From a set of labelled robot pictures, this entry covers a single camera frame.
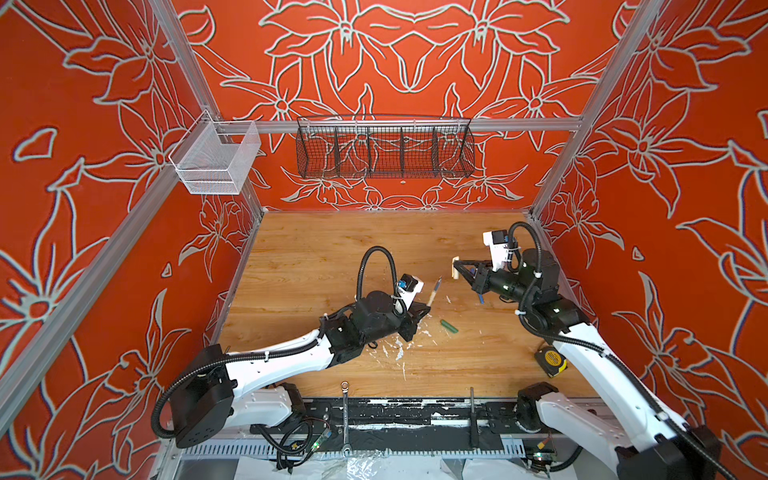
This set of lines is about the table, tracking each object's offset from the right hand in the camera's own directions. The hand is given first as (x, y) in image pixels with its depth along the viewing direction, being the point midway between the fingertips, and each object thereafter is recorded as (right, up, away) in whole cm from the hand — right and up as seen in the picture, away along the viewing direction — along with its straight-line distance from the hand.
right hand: (453, 264), depth 71 cm
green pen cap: (+3, -20, +16) cm, 26 cm away
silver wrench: (-26, -44, -2) cm, 51 cm away
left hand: (-6, -10, 0) cm, 12 cm away
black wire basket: (-17, +37, +27) cm, 49 cm away
